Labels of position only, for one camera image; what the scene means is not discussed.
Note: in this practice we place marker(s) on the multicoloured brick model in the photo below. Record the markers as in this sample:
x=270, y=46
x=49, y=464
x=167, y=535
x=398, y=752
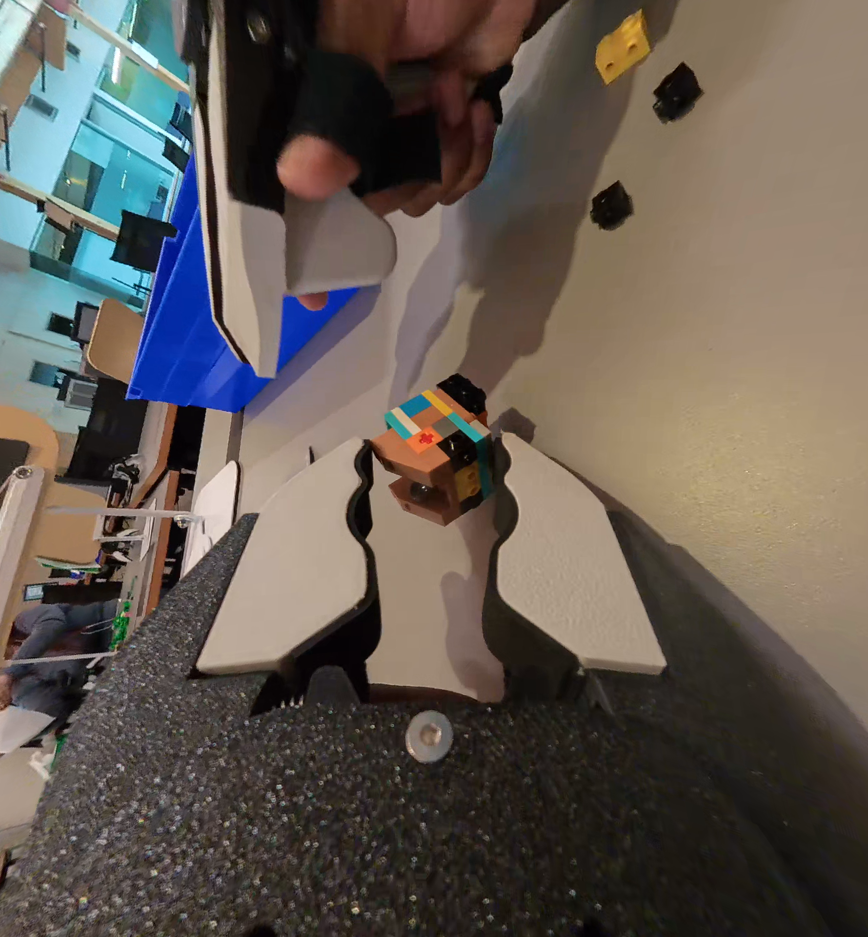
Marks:
x=426, y=454

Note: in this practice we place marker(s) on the black monitor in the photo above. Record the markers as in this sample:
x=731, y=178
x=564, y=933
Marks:
x=141, y=241

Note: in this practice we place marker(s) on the grey desk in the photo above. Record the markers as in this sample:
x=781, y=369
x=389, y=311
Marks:
x=697, y=329

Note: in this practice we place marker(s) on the person's left hand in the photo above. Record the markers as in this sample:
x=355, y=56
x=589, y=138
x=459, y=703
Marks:
x=419, y=692

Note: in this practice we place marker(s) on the small black brick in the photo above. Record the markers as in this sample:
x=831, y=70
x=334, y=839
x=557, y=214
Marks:
x=611, y=206
x=677, y=91

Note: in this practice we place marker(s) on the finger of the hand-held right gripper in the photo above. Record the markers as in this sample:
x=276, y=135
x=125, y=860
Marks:
x=247, y=293

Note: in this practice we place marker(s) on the blue plastic bin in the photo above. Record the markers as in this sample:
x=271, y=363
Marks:
x=177, y=351

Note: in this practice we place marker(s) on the yellow brick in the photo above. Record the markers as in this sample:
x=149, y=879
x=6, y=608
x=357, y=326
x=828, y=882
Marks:
x=622, y=45

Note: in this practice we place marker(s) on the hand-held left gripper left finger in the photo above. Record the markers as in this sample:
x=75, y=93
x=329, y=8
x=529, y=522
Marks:
x=295, y=578

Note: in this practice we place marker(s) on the wooden chair back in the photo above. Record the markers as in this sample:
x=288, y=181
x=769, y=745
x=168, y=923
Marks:
x=115, y=340

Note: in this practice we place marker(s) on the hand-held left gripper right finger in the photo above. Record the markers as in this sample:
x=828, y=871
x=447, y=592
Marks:
x=573, y=578

